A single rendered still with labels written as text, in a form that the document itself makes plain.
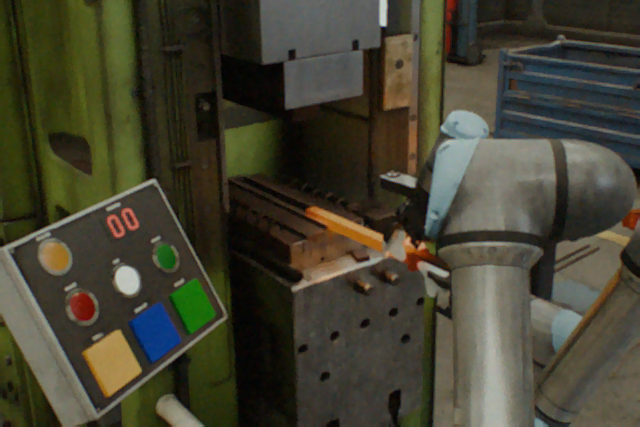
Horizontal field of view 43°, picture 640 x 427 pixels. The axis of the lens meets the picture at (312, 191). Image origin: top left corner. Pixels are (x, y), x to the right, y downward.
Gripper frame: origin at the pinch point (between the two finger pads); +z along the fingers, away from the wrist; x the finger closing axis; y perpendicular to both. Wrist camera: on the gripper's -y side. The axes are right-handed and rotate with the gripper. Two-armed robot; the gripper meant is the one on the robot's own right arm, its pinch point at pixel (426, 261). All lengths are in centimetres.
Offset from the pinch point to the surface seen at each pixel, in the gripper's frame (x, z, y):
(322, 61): -2.9, 27.3, -35.2
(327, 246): -2.5, 27.7, 5.2
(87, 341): -65, 5, -5
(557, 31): 748, 526, 87
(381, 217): 13.3, 27.9, 2.6
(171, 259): -45.1, 15.8, -8.2
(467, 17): 551, 496, 48
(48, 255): -67, 11, -17
